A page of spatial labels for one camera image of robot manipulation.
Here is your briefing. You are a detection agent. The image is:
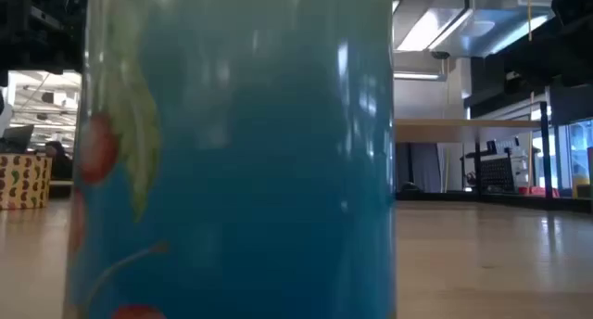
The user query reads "red object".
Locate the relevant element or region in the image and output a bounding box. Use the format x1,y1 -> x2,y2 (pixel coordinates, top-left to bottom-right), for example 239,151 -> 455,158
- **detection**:
517,185 -> 561,198

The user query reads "wooden shelf with black legs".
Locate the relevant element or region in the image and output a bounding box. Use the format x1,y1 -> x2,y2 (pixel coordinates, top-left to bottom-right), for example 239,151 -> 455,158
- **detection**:
394,100 -> 556,211

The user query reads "black perforated panel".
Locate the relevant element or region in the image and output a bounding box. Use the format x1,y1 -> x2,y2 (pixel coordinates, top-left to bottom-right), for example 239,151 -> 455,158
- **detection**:
479,156 -> 518,194

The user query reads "patterned cardboard box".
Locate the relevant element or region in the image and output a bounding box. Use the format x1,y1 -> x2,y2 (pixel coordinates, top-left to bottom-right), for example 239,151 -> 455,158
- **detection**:
0,153 -> 53,211

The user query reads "grey laptop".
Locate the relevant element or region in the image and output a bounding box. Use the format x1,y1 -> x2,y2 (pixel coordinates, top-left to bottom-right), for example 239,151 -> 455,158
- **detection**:
0,123 -> 36,154

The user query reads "blue cherries tin can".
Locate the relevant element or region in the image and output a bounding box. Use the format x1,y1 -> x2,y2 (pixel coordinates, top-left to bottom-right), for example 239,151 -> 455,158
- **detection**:
62,0 -> 398,319

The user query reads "black aluminium table frame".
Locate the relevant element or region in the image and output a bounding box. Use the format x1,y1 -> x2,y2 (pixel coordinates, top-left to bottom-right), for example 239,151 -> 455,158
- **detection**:
396,188 -> 593,214

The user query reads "yellow object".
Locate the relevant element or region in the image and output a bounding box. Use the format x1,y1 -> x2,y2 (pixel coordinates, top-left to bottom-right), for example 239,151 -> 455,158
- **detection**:
572,163 -> 593,199

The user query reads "ceiling light strip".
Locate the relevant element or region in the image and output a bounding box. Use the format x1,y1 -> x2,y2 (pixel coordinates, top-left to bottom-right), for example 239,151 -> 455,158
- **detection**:
393,70 -> 448,83

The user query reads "person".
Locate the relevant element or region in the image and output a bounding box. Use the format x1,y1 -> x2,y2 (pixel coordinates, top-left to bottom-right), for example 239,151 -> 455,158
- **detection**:
44,140 -> 74,181

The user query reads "grey curtain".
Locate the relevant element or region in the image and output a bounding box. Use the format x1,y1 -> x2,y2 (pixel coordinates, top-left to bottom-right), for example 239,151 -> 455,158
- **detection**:
410,142 -> 442,194

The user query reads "silver ceiling air duct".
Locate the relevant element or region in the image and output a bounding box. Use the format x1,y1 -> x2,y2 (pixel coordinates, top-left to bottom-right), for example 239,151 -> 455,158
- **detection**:
392,0 -> 567,60

